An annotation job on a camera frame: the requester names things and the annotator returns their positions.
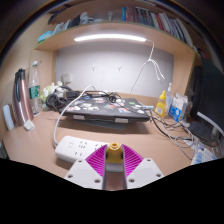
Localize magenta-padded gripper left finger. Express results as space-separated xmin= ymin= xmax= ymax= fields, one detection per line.
xmin=64 ymin=143 xmax=109 ymax=190

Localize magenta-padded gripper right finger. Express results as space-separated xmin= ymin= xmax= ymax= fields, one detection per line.
xmin=121 ymin=143 xmax=165 ymax=189

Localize yellow charger block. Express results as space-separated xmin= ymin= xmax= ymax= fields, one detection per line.
xmin=105 ymin=142 xmax=125 ymax=165

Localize white power strip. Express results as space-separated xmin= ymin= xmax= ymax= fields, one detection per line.
xmin=54 ymin=135 xmax=110 ymax=165

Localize yellow squeeze bottle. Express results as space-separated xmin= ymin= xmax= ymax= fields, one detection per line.
xmin=154 ymin=89 xmax=167 ymax=119

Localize black sticker-covered laptop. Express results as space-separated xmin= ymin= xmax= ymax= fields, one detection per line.
xmin=61 ymin=94 xmax=151 ymax=123

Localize black pouch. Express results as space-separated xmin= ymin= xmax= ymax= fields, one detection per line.
xmin=187 ymin=120 xmax=215 ymax=143

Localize small white adapter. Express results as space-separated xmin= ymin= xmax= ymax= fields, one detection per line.
xmin=22 ymin=119 xmax=36 ymax=132

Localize blue and white box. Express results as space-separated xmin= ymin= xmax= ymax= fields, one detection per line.
xmin=167 ymin=92 xmax=190 ymax=123

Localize clear pump bottle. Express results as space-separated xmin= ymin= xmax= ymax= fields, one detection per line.
xmin=164 ymin=82 xmax=175 ymax=115

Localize black headphones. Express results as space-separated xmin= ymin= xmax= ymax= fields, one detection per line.
xmin=45 ymin=85 xmax=76 ymax=110

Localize white flower bunch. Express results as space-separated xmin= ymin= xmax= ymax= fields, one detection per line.
xmin=40 ymin=81 xmax=63 ymax=103

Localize white rounded case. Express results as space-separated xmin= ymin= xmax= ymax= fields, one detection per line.
xmin=2 ymin=103 xmax=16 ymax=131

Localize pink thermos flask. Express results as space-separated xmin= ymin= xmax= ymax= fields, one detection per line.
xmin=12 ymin=67 xmax=35 ymax=127

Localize clear green-label water bottle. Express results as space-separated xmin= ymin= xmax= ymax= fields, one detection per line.
xmin=28 ymin=60 xmax=43 ymax=116

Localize black monitor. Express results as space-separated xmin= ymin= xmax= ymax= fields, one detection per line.
xmin=195 ymin=55 xmax=224 ymax=138

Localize white LED light bar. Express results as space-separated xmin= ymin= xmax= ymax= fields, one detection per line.
xmin=73 ymin=32 xmax=148 ymax=43

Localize black desk cable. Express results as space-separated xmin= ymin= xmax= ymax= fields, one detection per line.
xmin=145 ymin=107 xmax=203 ymax=146

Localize grey desk cable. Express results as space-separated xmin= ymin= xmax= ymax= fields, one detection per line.
xmin=148 ymin=109 xmax=200 ymax=158

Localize white power strip cable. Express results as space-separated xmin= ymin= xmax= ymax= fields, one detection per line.
xmin=52 ymin=84 xmax=98 ymax=149

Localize white wall socket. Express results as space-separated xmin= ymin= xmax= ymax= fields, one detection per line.
xmin=62 ymin=72 xmax=73 ymax=84

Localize white hanging multi-head cable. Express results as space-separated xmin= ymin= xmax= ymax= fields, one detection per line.
xmin=129 ymin=38 xmax=166 ymax=95

